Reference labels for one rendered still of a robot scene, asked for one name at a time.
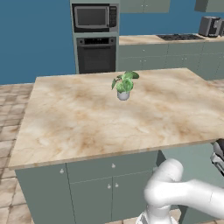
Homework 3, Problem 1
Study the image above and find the narrow grey-green cupboard door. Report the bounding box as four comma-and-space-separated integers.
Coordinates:
111, 171, 155, 222
68, 177, 115, 224

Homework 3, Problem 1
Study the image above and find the grey-green base cupboard run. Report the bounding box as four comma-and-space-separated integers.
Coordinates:
116, 40, 224, 81

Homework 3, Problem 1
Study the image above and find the green plant in white pot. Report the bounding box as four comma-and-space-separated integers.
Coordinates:
110, 70, 140, 102

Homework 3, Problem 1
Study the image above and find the grey-green drawer front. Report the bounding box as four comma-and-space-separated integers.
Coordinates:
66, 150, 159, 185

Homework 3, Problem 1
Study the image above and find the grey toaster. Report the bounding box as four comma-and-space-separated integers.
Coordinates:
198, 15, 224, 39

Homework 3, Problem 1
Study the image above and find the grey-green wall cupboard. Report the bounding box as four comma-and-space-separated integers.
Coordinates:
194, 0, 224, 13
119, 0, 172, 14

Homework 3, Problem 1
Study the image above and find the black built-in oven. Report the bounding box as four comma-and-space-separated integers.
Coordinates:
75, 36, 117, 74

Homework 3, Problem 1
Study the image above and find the black and silver microwave oven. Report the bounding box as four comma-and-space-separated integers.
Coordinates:
71, 3, 119, 33

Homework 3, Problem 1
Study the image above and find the tall grey-green appliance cabinet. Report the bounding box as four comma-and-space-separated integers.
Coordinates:
69, 0, 121, 75

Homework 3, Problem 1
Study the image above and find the open grey-green drawer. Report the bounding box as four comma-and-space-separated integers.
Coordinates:
157, 141, 224, 187

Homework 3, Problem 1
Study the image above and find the black hob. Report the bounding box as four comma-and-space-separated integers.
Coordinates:
156, 33, 206, 41

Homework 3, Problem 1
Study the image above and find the wide grey-green cupboard door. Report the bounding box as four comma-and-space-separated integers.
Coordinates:
15, 163, 77, 224

